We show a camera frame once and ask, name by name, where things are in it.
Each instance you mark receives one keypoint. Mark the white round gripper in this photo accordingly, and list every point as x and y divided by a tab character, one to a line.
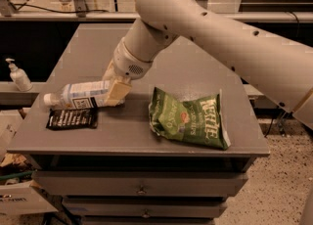
127	62

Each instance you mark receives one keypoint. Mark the clear blue plastic water bottle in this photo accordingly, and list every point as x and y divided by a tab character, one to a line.
79	96

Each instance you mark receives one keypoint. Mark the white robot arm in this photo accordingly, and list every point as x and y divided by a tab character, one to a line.
279	68

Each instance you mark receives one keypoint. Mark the black rxbar chocolate bar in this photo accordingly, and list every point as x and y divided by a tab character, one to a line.
72	119

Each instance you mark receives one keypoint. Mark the white pump dispenser bottle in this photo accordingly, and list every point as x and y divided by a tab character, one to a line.
19	76

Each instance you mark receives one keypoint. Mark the grey drawer cabinet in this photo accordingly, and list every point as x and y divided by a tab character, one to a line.
98	172

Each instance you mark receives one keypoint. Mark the green kettle chips bag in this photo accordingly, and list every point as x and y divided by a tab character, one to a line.
197	122

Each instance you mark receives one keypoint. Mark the top drawer knob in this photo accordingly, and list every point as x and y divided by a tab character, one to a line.
141	191

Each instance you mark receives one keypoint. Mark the drawer knob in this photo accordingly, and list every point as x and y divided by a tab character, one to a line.
146	214
141	191

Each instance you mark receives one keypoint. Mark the white cardboard box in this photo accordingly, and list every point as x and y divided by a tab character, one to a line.
24	198

